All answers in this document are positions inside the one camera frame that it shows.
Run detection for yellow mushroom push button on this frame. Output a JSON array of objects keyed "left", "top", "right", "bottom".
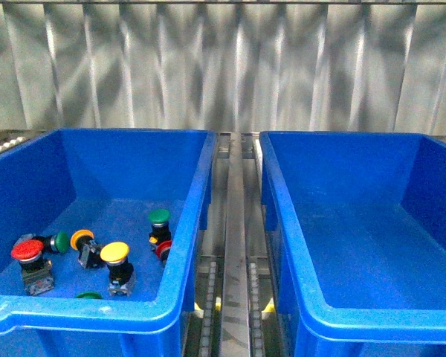
[{"left": 100, "top": 241, "right": 136, "bottom": 297}]

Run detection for green mushroom push button upright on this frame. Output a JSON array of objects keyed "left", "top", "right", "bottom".
[{"left": 148, "top": 208, "right": 172, "bottom": 247}]

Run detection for left blue plastic bin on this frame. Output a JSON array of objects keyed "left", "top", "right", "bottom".
[{"left": 0, "top": 129, "right": 216, "bottom": 356}]

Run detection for blue plastic bin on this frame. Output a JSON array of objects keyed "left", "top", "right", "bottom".
[
  {"left": 259, "top": 132, "right": 446, "bottom": 356},
  {"left": 0, "top": 129, "right": 216, "bottom": 356}
]

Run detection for middle blue plastic bin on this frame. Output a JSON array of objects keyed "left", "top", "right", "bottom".
[{"left": 259, "top": 132, "right": 446, "bottom": 356}]

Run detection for yellow push button lying sideways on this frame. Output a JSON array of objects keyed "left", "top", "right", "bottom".
[{"left": 70, "top": 229, "right": 105, "bottom": 269}]

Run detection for left roller track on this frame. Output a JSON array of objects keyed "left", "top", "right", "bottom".
[{"left": 198, "top": 261, "right": 218, "bottom": 357}]

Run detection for green push button lying sideways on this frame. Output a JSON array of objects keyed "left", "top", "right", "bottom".
[{"left": 14, "top": 231, "right": 70, "bottom": 254}]

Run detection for green push button front edge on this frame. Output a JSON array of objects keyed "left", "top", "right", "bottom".
[{"left": 75, "top": 291, "right": 102, "bottom": 300}]

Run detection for red push button at wall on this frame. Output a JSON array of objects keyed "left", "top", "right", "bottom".
[{"left": 155, "top": 240, "right": 172, "bottom": 264}]

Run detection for metal centre rail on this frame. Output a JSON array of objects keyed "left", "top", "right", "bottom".
[{"left": 219, "top": 132, "right": 251, "bottom": 356}]

